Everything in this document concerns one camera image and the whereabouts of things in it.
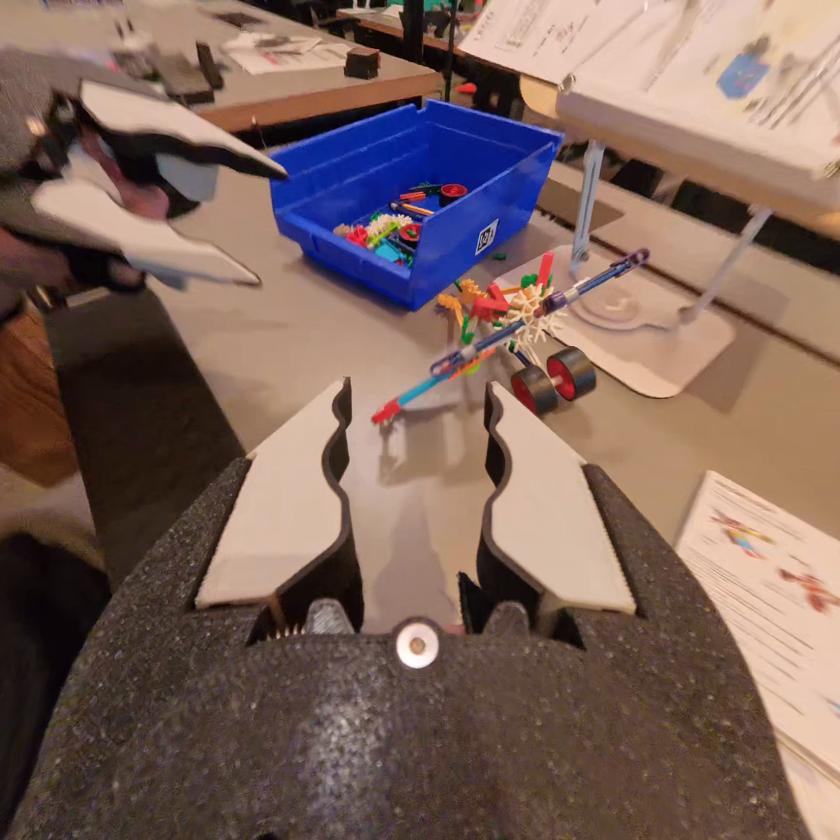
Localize black power adapter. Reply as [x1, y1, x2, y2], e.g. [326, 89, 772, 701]
[147, 52, 216, 106]

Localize printed instruction leaflet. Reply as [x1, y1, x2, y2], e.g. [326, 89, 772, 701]
[675, 470, 840, 840]

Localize neighbouring grey table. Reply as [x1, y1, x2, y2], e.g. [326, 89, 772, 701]
[0, 0, 445, 133]

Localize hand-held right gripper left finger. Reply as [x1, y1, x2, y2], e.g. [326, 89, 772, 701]
[196, 377, 353, 609]

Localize black pole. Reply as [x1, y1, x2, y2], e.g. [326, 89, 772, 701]
[402, 0, 425, 64]

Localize blue parts bin with tag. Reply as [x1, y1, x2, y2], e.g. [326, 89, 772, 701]
[268, 98, 565, 312]

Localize papers on neighbouring table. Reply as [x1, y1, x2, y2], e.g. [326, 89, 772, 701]
[222, 31, 350, 74]

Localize person's left hand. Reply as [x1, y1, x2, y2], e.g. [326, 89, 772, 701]
[0, 228, 74, 293]

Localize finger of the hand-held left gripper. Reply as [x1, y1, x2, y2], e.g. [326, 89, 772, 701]
[77, 79, 291, 203]
[31, 179, 263, 291]

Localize colourful construction toy model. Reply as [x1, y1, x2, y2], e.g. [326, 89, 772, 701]
[371, 248, 652, 424]

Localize instruction sheet board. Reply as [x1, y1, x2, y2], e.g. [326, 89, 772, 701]
[456, 0, 840, 232]

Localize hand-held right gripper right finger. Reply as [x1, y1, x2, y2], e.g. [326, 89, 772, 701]
[481, 382, 639, 634]

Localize wooden column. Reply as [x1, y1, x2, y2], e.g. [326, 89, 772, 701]
[0, 307, 81, 488]

